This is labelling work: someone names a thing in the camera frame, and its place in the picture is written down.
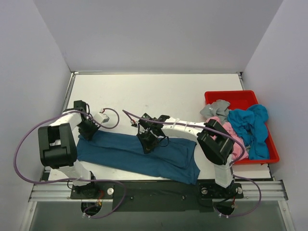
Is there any dark blue t shirt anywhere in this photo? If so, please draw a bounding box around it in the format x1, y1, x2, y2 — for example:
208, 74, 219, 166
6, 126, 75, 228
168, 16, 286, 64
77, 130, 200, 185

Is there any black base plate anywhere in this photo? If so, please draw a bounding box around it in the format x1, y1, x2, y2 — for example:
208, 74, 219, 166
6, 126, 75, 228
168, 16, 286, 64
70, 180, 244, 215

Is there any bright blue t shirt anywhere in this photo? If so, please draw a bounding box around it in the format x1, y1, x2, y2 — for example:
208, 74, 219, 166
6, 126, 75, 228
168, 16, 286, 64
227, 104, 270, 160

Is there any aluminium front rail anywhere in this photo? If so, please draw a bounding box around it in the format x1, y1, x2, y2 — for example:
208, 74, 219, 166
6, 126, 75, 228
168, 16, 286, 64
29, 181, 288, 202

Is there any red plastic bin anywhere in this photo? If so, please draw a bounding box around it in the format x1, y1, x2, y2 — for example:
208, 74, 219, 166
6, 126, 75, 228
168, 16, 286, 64
205, 90, 280, 165

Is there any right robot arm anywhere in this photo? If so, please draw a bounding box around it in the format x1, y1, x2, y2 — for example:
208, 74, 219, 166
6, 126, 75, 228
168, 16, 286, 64
137, 114, 235, 197

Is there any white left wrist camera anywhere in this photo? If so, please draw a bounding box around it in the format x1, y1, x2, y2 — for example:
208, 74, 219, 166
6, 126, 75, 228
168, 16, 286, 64
93, 112, 110, 124

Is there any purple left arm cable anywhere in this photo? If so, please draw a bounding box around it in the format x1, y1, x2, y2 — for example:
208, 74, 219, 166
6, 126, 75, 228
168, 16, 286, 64
13, 107, 127, 219

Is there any grey t shirt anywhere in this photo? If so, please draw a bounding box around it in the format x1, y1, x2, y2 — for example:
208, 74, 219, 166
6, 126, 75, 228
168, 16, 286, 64
200, 100, 230, 124

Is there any pink t shirt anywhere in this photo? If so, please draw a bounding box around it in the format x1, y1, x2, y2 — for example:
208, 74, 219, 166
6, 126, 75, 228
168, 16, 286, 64
205, 115, 250, 162

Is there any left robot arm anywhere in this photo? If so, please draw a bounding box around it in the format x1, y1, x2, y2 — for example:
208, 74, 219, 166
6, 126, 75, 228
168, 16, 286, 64
38, 100, 99, 198

